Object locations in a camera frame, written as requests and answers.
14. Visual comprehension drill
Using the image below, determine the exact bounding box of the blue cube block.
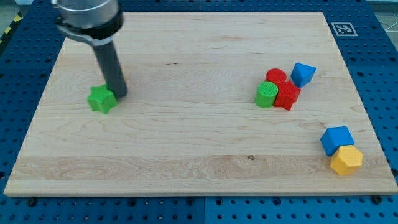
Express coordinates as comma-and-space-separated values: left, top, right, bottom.
320, 126, 355, 156

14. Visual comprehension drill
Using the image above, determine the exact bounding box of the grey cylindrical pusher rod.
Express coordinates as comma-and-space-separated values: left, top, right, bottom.
93, 41, 128, 99

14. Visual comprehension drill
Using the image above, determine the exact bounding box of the red star block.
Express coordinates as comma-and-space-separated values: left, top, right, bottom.
274, 81, 301, 111

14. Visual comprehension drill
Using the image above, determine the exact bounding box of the green cylinder block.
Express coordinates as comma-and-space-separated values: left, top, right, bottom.
254, 81, 279, 108

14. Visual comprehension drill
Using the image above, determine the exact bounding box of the wooden board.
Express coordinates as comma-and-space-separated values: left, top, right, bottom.
4, 12, 397, 197

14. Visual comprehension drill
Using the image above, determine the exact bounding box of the yellow hexagon block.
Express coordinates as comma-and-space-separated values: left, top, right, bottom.
330, 145, 363, 175

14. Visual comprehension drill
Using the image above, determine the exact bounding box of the white fiducial marker tag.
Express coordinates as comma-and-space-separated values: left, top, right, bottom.
331, 22, 358, 37

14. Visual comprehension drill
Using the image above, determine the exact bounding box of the green star block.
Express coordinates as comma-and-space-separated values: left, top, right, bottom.
87, 84, 118, 114

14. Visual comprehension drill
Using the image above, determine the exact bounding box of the red cylinder block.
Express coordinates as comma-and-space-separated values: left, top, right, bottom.
265, 68, 287, 84

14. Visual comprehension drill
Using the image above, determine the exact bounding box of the blue triangular block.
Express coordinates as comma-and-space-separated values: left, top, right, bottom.
290, 63, 316, 88

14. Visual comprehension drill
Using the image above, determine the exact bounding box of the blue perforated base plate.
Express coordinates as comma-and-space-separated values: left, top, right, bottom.
1, 1, 397, 223

